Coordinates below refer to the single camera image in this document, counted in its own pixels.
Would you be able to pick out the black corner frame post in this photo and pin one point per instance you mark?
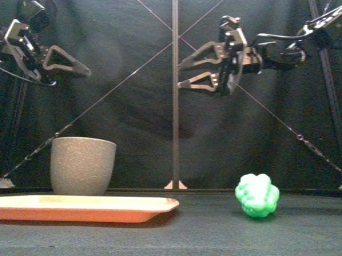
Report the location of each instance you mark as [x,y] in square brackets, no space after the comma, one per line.
[18,126]
[330,93]

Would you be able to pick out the small triangular post bracket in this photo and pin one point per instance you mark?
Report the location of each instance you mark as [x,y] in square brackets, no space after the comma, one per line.
[168,186]
[182,186]

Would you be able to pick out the grey speckled cup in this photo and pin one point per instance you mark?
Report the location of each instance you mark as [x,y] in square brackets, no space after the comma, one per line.
[82,166]

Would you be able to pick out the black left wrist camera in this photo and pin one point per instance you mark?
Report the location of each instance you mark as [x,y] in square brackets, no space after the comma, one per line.
[35,13]

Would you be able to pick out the thin vertical frame post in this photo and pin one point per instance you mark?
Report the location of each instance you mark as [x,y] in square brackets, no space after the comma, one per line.
[175,133]

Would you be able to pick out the long black table rail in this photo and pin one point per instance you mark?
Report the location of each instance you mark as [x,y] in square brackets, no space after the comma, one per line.
[214,191]

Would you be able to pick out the pink plastic tray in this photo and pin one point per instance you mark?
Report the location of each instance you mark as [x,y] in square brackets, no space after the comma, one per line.
[88,208]

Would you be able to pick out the green toy grape bunch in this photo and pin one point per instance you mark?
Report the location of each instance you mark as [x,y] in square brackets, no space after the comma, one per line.
[258,196]

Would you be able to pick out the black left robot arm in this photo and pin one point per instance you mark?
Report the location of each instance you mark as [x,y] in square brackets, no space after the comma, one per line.
[3,50]

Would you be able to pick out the black backdrop cloth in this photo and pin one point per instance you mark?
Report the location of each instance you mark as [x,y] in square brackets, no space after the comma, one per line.
[134,150]

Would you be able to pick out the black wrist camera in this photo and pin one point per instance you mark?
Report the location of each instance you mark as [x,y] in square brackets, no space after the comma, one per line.
[230,22]
[35,13]

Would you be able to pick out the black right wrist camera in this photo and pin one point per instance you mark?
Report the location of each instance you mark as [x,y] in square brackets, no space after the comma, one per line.
[230,22]

